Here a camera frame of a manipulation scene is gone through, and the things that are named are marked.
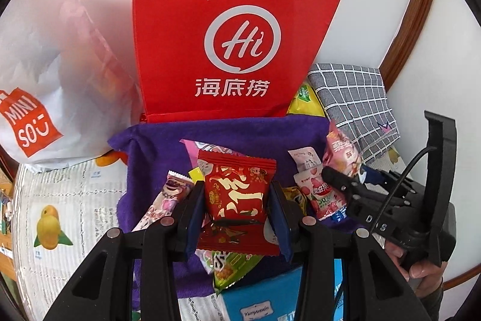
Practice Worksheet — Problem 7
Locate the grey checked folded cloth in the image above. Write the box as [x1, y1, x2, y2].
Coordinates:
[308, 62, 399, 165]

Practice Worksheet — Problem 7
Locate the brown wooden door frame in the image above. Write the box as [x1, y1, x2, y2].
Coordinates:
[378, 0, 440, 92]

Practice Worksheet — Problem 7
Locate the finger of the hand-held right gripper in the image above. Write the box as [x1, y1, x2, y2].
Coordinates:
[321, 165, 371, 211]
[359, 167, 418, 196]

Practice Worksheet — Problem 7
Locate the red snack packet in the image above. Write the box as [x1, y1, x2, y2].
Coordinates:
[196, 150, 278, 257]

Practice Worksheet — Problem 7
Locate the red paper bag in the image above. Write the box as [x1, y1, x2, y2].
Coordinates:
[131, 0, 348, 119]

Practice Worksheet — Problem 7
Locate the yellow triangular snack packet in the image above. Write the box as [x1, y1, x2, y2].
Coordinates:
[282, 187, 308, 218]

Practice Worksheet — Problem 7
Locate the purple towel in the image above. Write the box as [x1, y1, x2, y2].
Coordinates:
[107, 114, 361, 301]

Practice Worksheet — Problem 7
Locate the pink purple snack bar packet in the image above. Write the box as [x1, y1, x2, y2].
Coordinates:
[132, 171, 196, 232]

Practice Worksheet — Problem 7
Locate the green triangular snack packet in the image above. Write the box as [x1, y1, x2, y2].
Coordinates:
[203, 248, 264, 296]

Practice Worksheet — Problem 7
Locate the yellow green snack bag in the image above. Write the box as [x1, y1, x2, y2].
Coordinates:
[286, 82, 327, 117]

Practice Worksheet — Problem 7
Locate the white plastic shopping bag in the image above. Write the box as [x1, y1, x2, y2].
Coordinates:
[0, 0, 145, 173]

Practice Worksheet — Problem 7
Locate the blue tissue pack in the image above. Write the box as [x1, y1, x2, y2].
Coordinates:
[221, 260, 344, 321]

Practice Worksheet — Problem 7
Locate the person's right hand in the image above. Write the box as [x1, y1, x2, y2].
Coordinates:
[383, 241, 445, 301]

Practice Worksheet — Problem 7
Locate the fruit print table cover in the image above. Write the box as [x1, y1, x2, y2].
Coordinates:
[11, 146, 401, 321]

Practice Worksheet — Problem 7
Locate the large pink snack packet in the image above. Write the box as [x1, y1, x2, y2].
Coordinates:
[179, 138, 241, 182]

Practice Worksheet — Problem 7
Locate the small white snack packet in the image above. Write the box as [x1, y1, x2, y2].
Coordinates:
[287, 147, 321, 175]

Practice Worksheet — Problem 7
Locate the white strawberry snack packet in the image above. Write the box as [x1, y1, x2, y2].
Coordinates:
[293, 171, 348, 221]

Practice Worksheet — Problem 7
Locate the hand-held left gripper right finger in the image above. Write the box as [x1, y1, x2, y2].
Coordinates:
[268, 180, 440, 321]

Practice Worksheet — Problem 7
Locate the pink strawberry snack packet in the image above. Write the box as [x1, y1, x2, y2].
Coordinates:
[320, 120, 364, 190]

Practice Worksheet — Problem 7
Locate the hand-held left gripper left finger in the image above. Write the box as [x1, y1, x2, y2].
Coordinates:
[43, 181, 205, 321]

